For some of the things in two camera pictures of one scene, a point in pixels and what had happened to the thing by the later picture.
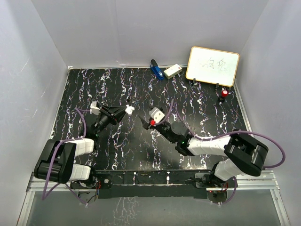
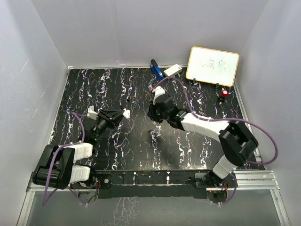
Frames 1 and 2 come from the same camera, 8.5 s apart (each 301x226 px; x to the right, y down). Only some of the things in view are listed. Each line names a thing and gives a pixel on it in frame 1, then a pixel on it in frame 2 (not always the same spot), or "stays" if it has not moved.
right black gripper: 146,124 → 151,112
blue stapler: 156,69 stays
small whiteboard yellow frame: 212,66 stays
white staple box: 172,70 stays
